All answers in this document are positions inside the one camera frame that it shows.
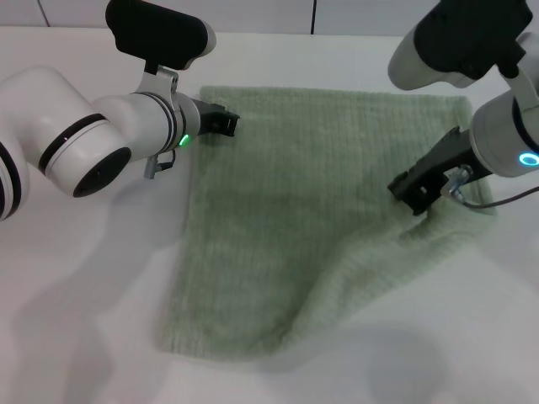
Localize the left arm connector cable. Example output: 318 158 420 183
144 149 177 180

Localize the right arm connector cable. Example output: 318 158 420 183
440 164 539 211

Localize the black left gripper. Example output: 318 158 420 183
194 98 241 138

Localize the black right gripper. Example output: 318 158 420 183
387 125 476 217

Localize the left wrist camera housing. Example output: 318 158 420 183
104 0 218 72

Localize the arm connector cable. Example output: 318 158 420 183
144 149 177 180
440 164 539 211

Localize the right silver camera bracket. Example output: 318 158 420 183
499 62 539 114

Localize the silver camera bracket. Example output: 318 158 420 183
134 62 180 100
499 62 539 114

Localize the left silver camera bracket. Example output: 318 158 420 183
134 62 180 100

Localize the green terry towel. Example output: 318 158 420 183
153 86 496 354

